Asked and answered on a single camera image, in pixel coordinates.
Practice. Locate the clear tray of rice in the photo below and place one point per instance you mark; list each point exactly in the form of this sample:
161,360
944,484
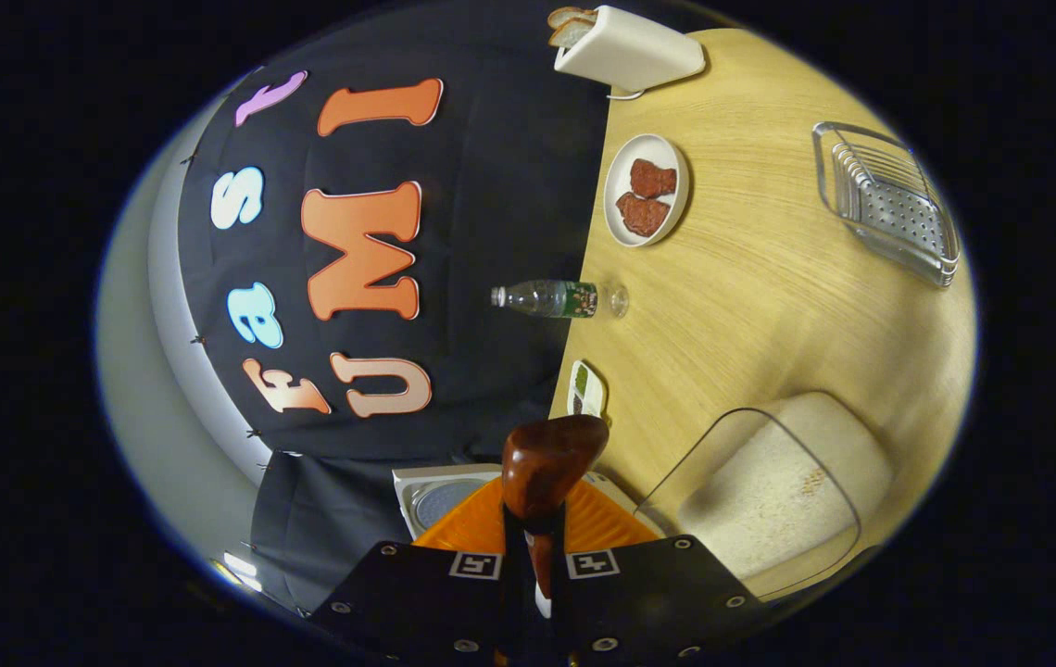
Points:
778,491

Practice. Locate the white toaster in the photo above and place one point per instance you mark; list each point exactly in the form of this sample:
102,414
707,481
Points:
630,51

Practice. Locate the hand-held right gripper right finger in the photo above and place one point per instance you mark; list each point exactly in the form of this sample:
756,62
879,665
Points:
561,602

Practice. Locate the white round plate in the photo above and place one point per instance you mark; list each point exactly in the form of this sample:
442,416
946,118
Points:
676,213

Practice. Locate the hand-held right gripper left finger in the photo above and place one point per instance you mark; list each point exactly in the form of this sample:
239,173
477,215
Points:
511,602

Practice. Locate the brown wooden spoon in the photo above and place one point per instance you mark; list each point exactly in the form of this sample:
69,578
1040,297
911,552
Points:
546,459

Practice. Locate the white divided grain dish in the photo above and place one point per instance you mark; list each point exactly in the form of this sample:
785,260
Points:
587,389

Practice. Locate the black backdrop cloth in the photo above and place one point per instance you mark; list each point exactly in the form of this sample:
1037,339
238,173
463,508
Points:
491,157

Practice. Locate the red meat piece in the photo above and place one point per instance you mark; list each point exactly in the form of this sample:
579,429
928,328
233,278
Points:
653,178
642,214

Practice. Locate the clear chopstick holder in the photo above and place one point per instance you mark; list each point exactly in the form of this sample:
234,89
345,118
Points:
889,199

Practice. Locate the clear plastic water bottle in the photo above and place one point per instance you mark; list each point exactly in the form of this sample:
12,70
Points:
551,298

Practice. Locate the white rice cooker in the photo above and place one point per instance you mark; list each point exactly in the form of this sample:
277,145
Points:
417,491

